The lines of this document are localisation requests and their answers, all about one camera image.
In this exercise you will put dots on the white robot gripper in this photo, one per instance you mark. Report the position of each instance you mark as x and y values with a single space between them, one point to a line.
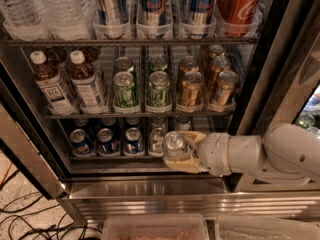
214 153

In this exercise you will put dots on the silver 7up can front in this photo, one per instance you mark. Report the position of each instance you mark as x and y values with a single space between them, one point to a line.
176 147

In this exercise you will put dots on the silver 7up can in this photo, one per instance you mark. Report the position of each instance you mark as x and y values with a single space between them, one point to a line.
183 123
176 147

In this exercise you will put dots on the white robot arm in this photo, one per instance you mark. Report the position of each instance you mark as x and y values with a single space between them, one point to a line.
285 154

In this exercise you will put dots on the empty white can tray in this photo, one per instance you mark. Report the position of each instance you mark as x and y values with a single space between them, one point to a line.
203 124

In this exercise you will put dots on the silver 7up can rear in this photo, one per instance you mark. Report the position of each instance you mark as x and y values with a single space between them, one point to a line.
183 123

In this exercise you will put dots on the silver soda can front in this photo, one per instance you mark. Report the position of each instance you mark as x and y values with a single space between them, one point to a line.
156 139

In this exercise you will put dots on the silver soda can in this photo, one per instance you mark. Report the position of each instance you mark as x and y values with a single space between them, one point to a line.
159 122
156 139

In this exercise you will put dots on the silver soda can rear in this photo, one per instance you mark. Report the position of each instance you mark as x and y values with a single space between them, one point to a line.
159 122

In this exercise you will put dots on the gold can front left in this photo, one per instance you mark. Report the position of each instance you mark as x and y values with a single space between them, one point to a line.
190 89

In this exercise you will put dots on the gold can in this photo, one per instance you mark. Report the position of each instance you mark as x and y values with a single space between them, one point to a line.
186 64
190 89
224 88
212 51
217 65

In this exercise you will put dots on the blue pepsi can front right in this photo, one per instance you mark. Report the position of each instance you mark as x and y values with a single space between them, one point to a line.
133 141

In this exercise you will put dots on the blue pepsi can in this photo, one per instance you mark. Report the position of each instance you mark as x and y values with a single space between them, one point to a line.
133 141
84 124
107 143
82 145
110 123
133 122

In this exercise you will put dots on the blue pepsi can rear right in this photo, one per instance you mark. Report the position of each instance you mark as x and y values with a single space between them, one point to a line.
133 122

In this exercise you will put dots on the green can front right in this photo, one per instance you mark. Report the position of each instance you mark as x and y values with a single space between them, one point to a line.
159 89

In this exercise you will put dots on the green can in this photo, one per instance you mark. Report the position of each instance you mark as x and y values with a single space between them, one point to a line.
159 89
124 63
124 90
158 63

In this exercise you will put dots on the gold can front right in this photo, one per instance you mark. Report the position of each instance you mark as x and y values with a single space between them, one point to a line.
224 88

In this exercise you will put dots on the blue pepsi can front middle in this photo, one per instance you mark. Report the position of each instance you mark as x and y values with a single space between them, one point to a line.
107 143

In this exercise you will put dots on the gold can rear left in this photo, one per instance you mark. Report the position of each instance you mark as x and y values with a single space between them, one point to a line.
186 64

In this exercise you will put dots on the gold can middle right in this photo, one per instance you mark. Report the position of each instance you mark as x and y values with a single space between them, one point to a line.
217 65

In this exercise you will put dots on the blue pepsi can rear middle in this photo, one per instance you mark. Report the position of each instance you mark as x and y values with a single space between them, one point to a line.
110 123

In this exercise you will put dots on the green can rear right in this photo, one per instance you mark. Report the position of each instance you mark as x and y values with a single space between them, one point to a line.
158 63

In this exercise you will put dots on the green can front left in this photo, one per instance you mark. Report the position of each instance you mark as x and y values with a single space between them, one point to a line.
124 90

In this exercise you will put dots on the gold can rear right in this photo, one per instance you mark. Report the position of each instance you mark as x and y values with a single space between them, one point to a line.
212 51

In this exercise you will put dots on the glass fridge door right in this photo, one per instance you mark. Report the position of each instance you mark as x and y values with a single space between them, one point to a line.
289 75

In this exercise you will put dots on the green can rear left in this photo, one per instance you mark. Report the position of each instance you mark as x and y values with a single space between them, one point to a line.
124 63

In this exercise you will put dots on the blue pepsi can rear left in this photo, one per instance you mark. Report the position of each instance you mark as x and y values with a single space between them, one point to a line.
84 124

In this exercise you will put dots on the blue pepsi can front left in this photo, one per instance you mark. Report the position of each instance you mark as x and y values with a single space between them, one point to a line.
82 145

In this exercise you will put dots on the blue red bull can right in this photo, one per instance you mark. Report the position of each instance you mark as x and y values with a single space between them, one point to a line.
196 15

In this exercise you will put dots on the blue red bull can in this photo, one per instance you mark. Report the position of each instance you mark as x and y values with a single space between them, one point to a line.
196 15
153 15

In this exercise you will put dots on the red coca-cola can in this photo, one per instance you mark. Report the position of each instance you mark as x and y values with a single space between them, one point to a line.
237 15

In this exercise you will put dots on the silver red bull can left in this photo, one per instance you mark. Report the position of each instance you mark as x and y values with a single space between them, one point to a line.
112 15

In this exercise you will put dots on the blue red bull can middle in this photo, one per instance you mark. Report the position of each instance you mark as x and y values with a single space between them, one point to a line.
153 15

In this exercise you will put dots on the steel fridge door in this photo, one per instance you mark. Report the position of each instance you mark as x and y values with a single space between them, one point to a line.
17 146

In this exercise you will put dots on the clear plastic bin left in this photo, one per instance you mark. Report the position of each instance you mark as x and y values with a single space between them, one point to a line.
155 227

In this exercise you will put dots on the clear plastic bin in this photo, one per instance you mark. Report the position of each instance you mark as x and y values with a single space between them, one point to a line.
229 227
155 227

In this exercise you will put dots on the clear plastic bin right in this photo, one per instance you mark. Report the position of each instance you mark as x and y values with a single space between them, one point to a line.
229 227

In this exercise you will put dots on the tea bottle front right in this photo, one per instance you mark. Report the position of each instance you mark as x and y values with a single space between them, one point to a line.
85 79

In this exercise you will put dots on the tea bottle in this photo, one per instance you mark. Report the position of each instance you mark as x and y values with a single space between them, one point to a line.
85 79
53 84
90 53

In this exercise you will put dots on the tea bottle rear right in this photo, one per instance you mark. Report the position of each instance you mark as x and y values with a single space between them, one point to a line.
90 53

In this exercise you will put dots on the tea bottle front left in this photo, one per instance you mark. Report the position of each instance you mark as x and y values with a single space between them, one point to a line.
53 84

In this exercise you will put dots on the clear water bottle right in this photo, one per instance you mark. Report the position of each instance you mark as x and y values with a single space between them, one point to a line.
66 19

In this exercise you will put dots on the middle wire shelf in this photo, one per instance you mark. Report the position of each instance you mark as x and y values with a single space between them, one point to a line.
140 114

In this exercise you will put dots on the wire shelf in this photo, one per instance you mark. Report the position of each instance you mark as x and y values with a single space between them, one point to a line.
140 114
132 42

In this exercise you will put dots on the top wire shelf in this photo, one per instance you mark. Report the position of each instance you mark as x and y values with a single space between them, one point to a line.
132 42

